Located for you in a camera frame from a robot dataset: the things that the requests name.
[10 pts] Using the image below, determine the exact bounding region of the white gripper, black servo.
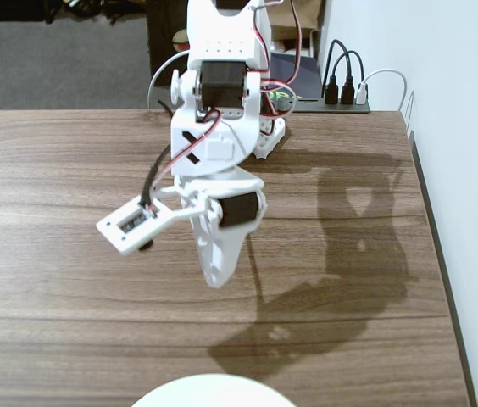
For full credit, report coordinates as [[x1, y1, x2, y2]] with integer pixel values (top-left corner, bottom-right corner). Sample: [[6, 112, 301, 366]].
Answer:
[[174, 166, 269, 290]]

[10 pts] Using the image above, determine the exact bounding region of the black cabinet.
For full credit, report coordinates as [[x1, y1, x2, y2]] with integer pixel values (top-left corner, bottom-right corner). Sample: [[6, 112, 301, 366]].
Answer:
[[145, 0, 190, 88]]

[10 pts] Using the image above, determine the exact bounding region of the white USB cable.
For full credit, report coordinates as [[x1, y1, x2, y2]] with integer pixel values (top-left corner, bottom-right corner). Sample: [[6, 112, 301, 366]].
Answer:
[[357, 67, 409, 114]]

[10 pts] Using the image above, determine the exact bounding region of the grey metal bar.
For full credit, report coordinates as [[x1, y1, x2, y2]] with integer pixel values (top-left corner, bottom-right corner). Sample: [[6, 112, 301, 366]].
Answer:
[[308, 28, 323, 59]]

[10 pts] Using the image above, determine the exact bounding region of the black chair base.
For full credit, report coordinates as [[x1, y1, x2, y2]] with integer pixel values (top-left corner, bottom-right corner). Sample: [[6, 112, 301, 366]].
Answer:
[[43, 0, 147, 26]]

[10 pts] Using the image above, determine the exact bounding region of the wrist camera on white mount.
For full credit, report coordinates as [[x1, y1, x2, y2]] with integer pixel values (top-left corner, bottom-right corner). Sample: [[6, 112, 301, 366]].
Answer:
[[96, 185, 209, 257]]

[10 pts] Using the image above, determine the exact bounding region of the thin wire bracket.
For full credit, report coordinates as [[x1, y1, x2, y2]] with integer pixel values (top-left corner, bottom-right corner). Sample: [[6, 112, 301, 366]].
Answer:
[[403, 88, 416, 133]]

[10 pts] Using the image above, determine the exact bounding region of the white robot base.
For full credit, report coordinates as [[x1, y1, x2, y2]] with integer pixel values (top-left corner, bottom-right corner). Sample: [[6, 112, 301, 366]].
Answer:
[[255, 113, 287, 162]]

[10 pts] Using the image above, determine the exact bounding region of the red white black servo cable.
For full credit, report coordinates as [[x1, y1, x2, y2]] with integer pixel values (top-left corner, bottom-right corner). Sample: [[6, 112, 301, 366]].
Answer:
[[153, 109, 224, 180], [250, 0, 304, 92]]

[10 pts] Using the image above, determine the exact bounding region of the white plate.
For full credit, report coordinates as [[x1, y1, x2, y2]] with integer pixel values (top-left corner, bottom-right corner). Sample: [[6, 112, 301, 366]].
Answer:
[[131, 372, 297, 407]]

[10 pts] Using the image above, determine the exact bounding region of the black camera cable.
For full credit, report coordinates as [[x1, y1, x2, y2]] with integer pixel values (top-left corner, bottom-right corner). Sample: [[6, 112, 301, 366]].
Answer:
[[139, 98, 177, 209]]

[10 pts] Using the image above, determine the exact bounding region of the round red yellow sticker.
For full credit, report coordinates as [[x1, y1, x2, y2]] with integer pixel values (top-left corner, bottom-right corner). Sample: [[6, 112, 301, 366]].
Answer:
[[172, 29, 191, 53]]

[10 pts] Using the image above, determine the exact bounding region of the dark pad with green print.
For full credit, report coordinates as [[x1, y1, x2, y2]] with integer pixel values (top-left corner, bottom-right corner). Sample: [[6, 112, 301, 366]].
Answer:
[[269, 53, 323, 102]]

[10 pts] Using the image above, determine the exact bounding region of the cardboard box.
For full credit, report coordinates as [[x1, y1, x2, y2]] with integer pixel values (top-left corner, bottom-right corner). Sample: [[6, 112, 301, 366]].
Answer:
[[270, 25, 313, 54]]

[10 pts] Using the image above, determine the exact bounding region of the brown paper bag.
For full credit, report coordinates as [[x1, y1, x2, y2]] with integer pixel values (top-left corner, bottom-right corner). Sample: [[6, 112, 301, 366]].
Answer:
[[269, 0, 323, 29]]

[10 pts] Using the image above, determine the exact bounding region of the black USB hub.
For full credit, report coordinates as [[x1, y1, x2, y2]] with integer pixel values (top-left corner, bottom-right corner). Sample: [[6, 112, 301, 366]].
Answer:
[[292, 95, 370, 114]]

